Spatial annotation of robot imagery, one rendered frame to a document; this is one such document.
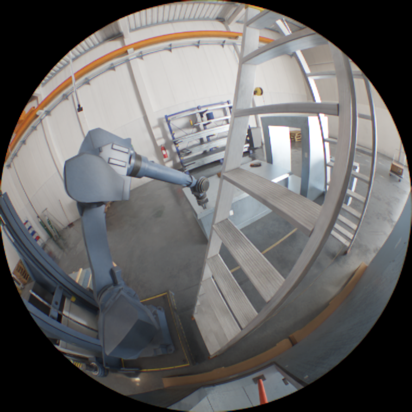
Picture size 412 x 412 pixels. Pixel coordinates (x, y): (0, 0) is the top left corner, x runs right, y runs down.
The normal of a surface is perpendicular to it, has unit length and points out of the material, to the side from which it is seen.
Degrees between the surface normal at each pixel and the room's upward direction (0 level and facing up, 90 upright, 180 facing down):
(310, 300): 0
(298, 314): 0
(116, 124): 90
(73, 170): 90
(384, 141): 90
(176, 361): 0
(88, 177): 90
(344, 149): 66
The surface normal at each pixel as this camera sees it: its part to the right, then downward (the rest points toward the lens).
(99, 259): 0.84, -0.10
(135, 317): -0.26, -0.80
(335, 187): -0.93, 0.05
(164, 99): 0.29, 0.47
